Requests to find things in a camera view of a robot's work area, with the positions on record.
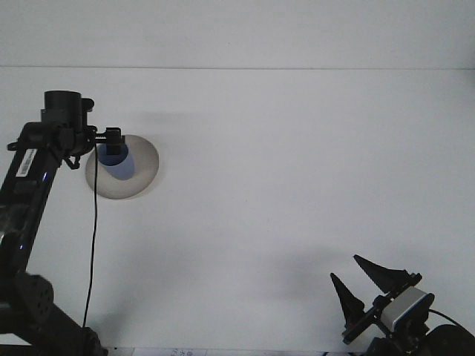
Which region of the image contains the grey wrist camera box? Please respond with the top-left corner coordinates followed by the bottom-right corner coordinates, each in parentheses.
top-left (381, 287), bottom-right (436, 332)

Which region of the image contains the pale blue cup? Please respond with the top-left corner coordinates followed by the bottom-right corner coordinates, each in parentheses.
top-left (98, 143), bottom-right (135, 182)

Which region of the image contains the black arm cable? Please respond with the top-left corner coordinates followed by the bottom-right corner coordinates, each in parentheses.
top-left (429, 310), bottom-right (465, 329)
top-left (81, 140), bottom-right (100, 331)

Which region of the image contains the pale round plate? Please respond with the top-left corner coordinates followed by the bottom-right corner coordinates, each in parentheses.
top-left (85, 133), bottom-right (160, 200)

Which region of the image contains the black base panel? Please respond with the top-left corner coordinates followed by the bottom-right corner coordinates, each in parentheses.
top-left (0, 344), bottom-right (34, 356)

